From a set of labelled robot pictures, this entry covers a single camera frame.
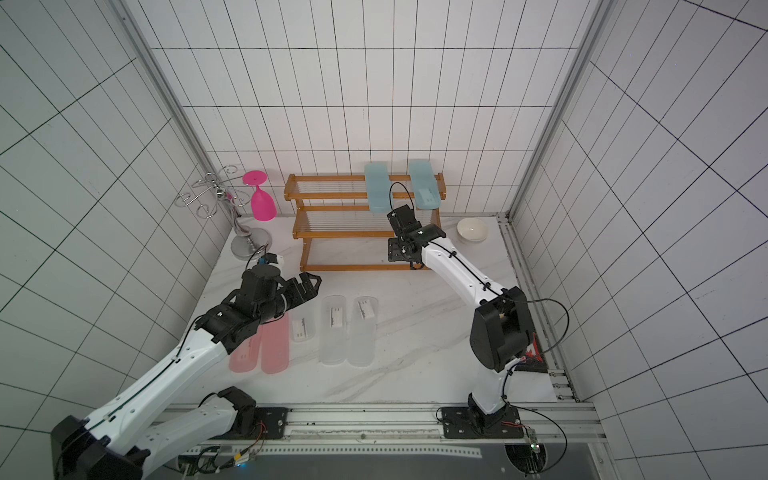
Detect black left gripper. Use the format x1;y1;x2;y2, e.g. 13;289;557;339
257;272;322;323

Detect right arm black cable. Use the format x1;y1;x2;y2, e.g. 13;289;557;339
387;179;571;373

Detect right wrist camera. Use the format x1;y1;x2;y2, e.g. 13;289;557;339
387;205;420;236

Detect pink pencil case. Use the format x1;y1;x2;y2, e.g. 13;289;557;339
260;314;290;375
229;334;261;374

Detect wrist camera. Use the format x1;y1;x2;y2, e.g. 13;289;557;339
257;252;285;271
387;205;420;236

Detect magenta plastic goblet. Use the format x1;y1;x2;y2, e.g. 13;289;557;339
242;170;277;222

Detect electronics board with wires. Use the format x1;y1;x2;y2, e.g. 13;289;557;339
505;437;547;475

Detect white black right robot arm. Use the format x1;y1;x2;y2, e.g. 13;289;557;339
388;218;534;439

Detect chrome glass holder stand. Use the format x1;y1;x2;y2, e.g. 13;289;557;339
174;165;272;265

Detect white ceramic bowl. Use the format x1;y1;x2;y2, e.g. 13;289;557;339
456;217;489;244

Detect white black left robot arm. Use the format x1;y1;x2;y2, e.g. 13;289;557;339
50;264;322;479

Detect black red snack bag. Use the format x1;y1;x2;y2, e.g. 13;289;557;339
516;336;548;374

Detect orange wooden two-tier shelf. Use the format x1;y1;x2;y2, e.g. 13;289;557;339
284;174;413;272

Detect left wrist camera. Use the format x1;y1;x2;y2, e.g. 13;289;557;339
257;252;285;271

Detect pink pencil case right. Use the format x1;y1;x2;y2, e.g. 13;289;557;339
260;314;290;375

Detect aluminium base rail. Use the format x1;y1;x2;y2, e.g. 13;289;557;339
122;401;607;460

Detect pink pencil case left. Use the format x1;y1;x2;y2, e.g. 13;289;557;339
229;334;261;374

